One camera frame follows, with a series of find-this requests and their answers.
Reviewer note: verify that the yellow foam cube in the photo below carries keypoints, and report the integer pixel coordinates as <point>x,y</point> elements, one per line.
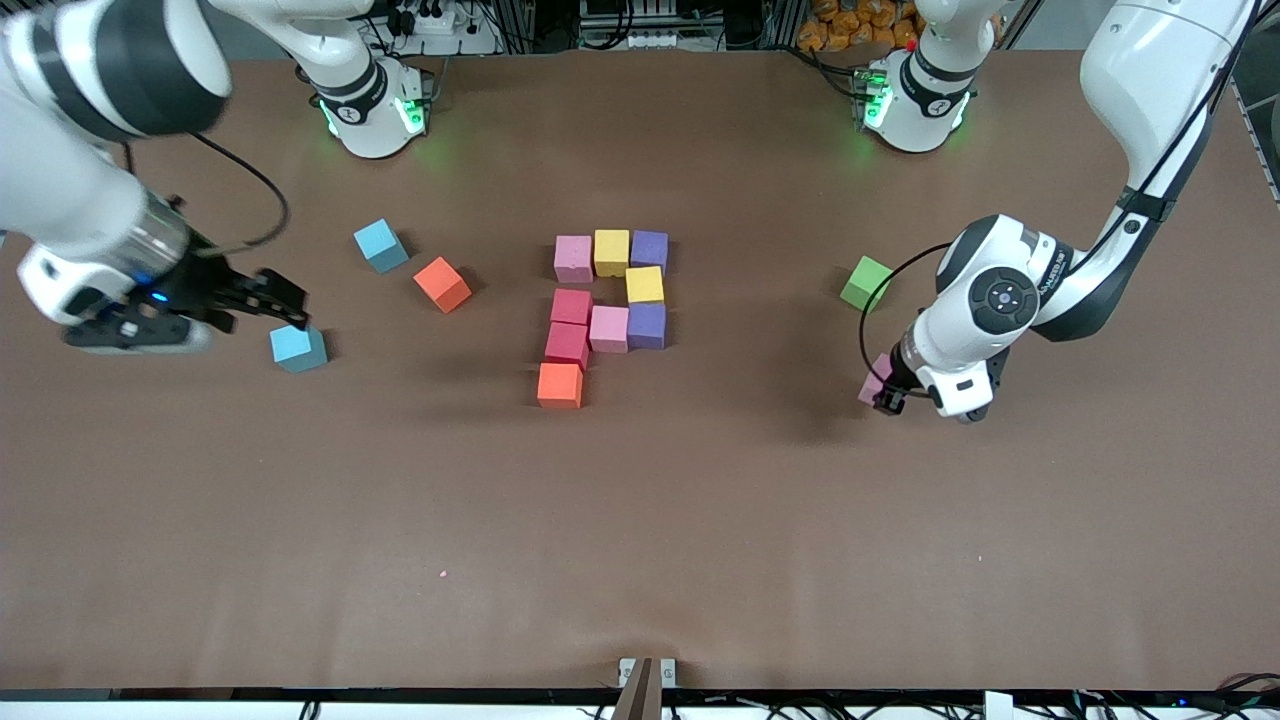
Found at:
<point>645,285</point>
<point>612,252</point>

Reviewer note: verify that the small metal bracket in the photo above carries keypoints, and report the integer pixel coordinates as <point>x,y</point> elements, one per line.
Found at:
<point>626,668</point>

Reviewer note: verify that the dented blue foam cube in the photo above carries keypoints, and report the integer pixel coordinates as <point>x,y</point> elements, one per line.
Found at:
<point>378,243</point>

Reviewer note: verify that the bag of orange items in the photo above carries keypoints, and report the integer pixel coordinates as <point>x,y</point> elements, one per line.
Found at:
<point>850,28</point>

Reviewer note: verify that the green foam cube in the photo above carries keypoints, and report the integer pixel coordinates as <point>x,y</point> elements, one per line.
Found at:
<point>862,283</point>

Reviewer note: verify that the small white box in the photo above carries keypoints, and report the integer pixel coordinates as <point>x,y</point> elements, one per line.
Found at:
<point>998,707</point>

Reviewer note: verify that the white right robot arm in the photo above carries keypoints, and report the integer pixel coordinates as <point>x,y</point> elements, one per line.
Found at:
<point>60,180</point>

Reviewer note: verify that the brown table cover sheet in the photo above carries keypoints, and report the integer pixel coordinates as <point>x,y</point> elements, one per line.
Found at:
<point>640,540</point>

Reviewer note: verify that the white vented device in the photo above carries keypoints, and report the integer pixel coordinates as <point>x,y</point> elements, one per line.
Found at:
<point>630,38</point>

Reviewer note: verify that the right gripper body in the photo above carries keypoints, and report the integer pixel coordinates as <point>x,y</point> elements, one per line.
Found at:
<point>203,283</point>

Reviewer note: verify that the red foam cube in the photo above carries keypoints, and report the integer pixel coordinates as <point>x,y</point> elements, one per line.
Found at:
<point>571,305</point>
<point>567,343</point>

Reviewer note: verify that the purple foam cube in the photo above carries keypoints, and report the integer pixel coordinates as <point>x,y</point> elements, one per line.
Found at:
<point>650,250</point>
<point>647,326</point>

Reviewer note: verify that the metal table edge rail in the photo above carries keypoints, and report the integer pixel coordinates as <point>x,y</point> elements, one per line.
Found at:
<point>1262,140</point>

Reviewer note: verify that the dented pink foam cube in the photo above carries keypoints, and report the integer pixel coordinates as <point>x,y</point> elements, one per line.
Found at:
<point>573,258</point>

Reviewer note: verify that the brown wooden stick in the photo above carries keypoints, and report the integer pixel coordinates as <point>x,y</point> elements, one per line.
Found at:
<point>640,700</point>

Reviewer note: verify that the orange foam cube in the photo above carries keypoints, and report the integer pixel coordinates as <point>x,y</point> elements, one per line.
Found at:
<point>442,284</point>
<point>560,385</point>

